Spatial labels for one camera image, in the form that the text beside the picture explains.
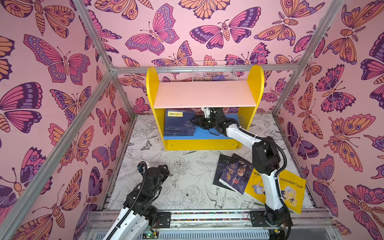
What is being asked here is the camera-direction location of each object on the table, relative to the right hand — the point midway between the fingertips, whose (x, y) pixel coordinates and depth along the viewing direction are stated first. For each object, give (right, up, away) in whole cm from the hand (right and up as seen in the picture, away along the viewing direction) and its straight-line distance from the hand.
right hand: (192, 119), depth 91 cm
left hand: (-13, -25, -12) cm, 31 cm away
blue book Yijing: (-8, -8, -3) cm, 12 cm away
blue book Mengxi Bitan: (-7, -7, -4) cm, 11 cm away
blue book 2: (-7, -5, -4) cm, 10 cm away
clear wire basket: (+15, +28, +3) cm, 32 cm away
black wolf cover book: (+19, -26, +2) cm, 33 cm away
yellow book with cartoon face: (+55, -38, -9) cm, 68 cm away
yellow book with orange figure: (+35, -38, -9) cm, 53 cm away
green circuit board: (-21, -57, -20) cm, 64 cm away
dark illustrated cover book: (+26, -32, -6) cm, 41 cm away
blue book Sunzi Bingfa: (-8, -9, -2) cm, 13 cm away
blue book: (-9, -1, -1) cm, 9 cm away
